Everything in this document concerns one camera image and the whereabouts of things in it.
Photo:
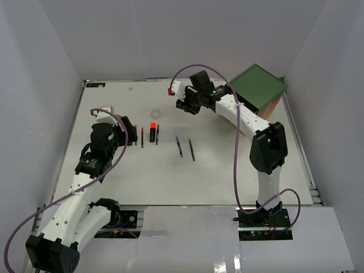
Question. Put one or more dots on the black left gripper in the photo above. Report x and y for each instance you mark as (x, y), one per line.
(132, 130)

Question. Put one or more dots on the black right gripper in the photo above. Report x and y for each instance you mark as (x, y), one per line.
(185, 105)

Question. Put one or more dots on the orange cap black highlighter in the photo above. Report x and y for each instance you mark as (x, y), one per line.
(152, 136)

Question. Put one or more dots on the purple pen refill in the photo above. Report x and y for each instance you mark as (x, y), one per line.
(157, 134)

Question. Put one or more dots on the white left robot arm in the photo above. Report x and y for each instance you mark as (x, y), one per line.
(77, 219)

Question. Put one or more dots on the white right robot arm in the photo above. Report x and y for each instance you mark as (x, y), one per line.
(268, 140)

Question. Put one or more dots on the small clear tape roll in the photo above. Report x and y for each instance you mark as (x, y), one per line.
(155, 113)

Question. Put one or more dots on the green drawer cabinet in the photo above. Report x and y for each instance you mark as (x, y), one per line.
(256, 88)

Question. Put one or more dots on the blue pen refill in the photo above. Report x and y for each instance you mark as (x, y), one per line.
(179, 146)

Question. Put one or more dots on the black pen refill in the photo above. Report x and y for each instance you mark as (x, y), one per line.
(191, 149)

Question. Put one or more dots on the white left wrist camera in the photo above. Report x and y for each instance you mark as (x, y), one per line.
(105, 113)

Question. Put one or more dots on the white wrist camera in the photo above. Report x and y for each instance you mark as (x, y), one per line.
(105, 113)
(177, 89)

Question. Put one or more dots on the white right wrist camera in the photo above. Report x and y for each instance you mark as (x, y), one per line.
(177, 89)

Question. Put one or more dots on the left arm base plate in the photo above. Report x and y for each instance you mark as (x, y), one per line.
(123, 226)

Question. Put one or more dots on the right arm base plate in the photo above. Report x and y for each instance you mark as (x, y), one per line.
(253, 228)

